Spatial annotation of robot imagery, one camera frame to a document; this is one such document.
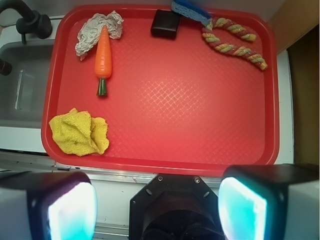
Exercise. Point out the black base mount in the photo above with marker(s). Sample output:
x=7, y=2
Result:
x=175, y=207

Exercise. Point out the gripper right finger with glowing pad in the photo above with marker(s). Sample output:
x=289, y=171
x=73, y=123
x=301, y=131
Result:
x=270, y=202

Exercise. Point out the yellow cloth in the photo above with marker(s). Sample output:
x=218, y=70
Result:
x=78, y=133

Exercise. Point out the grey toy sink basin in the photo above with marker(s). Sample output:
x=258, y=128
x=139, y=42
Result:
x=23, y=91

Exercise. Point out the orange toy carrot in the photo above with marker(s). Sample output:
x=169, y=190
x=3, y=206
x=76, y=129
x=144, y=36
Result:
x=103, y=61

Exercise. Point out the black rectangular block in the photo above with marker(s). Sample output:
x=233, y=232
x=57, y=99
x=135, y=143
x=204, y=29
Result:
x=165, y=24

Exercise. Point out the red plastic tray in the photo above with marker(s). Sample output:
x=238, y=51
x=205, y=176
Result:
x=173, y=106

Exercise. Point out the brown cardboard panel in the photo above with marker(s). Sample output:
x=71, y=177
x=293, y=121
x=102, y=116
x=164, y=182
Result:
x=296, y=28

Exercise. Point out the blue sponge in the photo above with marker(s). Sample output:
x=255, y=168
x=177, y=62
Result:
x=191, y=11

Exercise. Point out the twisted pink yellow rope toy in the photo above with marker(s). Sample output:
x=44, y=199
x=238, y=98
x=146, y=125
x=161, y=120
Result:
x=234, y=49

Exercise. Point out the grey toy faucet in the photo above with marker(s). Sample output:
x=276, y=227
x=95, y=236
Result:
x=31, y=21

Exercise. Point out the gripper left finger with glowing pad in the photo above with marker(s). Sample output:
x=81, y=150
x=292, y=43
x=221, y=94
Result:
x=47, y=206

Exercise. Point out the crumpled white paper towel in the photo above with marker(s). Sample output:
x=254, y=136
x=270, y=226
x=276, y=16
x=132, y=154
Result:
x=89, y=34

